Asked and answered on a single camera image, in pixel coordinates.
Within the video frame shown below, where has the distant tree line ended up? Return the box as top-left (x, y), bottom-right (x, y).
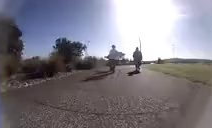
top-left (157, 57), bottom-right (212, 65)

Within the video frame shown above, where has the dark tree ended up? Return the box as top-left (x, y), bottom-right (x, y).
top-left (0, 16), bottom-right (26, 79)
top-left (52, 37), bottom-right (88, 64)

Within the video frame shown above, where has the row of bushes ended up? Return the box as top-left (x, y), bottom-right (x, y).
top-left (7, 54), bottom-right (98, 79)

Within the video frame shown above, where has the grey paved path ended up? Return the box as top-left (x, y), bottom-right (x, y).
top-left (2, 64), bottom-right (212, 128)

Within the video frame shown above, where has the grass field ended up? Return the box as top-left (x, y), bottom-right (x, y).
top-left (145, 62), bottom-right (212, 86)

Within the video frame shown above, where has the gravel strip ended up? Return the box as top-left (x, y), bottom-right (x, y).
top-left (5, 70), bottom-right (78, 89)

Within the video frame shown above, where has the thin pole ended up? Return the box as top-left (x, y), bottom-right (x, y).
top-left (137, 36), bottom-right (142, 63)

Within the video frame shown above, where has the person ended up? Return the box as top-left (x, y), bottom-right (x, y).
top-left (104, 44), bottom-right (126, 73)
top-left (132, 46), bottom-right (144, 73)

